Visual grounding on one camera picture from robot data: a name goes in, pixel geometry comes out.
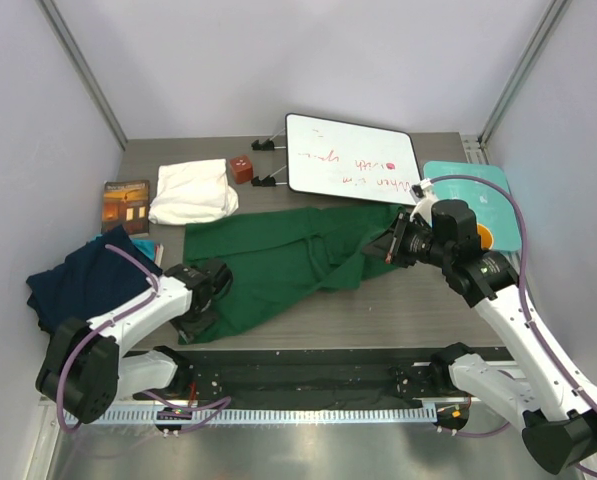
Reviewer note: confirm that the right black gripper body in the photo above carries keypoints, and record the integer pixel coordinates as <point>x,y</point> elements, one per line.
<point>423,245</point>

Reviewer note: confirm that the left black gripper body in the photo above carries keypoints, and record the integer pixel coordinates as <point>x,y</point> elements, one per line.
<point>198,313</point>

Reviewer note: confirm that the green t-shirt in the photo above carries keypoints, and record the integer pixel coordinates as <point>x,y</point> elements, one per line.
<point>280,258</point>

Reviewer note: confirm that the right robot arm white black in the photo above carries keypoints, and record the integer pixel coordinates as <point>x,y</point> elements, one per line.
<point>555,407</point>

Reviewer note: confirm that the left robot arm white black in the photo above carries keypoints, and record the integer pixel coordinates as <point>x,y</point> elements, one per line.
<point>87,365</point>

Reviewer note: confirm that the white mug orange inside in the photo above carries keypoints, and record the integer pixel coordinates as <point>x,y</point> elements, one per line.
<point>487,238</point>

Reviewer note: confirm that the teal plastic cutting board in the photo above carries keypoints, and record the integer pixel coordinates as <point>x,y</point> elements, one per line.
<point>492,210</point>

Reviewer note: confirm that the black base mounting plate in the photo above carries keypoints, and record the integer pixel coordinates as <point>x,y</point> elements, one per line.
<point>279,378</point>

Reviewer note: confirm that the teal t-shirt under pile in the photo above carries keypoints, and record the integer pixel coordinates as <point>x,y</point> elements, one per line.
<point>150,248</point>

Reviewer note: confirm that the white folded t-shirt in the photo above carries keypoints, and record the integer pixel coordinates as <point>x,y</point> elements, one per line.
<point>193,192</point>

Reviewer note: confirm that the whiteboard black stand foot near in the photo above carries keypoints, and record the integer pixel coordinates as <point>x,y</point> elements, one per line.
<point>268,181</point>

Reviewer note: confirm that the whiteboard black stand foot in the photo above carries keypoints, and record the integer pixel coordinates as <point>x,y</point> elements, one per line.
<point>268,144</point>
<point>268,181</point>

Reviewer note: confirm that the brown paperback book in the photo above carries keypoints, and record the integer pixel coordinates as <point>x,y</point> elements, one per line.
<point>126,204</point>

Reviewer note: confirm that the navy blue t-shirt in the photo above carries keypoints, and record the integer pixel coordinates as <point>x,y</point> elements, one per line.
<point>91,281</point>

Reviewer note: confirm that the red brown cube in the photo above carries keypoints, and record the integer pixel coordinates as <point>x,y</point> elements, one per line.
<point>241,169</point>

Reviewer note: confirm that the whiteboard black stand foot far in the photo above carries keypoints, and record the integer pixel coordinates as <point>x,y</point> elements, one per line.
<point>268,144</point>

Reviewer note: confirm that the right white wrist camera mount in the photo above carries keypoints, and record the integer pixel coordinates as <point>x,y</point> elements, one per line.
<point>425,198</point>

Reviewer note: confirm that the white whiteboard with black frame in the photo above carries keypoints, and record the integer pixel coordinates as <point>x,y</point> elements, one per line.
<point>341,159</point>

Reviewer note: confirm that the perforated metal rail strip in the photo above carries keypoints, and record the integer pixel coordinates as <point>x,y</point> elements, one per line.
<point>150,413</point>

